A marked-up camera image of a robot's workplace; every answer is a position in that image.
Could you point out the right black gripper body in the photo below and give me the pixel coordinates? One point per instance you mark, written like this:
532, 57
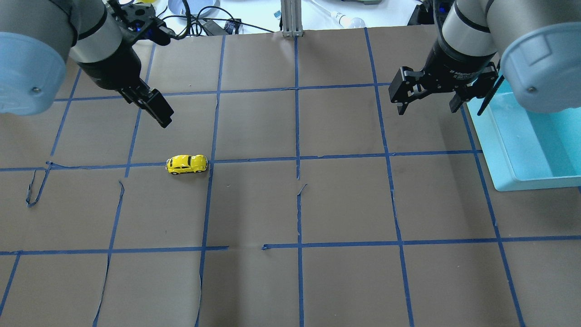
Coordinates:
456, 65

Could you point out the brown paper table mat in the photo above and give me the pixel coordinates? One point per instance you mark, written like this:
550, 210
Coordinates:
320, 207

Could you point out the aluminium frame post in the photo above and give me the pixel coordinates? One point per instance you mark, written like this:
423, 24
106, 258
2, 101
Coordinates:
291, 18

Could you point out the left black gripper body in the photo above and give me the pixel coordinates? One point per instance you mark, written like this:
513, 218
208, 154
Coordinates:
109, 70

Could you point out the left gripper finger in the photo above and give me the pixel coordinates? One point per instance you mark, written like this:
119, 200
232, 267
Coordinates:
154, 103

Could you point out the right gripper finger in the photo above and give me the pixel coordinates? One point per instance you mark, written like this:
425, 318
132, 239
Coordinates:
478, 89
408, 86

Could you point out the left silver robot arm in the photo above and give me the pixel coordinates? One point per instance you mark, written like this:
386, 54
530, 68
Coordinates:
37, 37

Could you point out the light blue plastic bin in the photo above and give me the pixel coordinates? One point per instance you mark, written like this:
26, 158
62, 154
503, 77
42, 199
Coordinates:
526, 150

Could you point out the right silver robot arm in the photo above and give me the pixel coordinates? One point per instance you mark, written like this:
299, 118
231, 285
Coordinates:
533, 45

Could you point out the yellow beetle toy car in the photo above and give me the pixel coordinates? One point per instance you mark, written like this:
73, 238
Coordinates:
181, 164

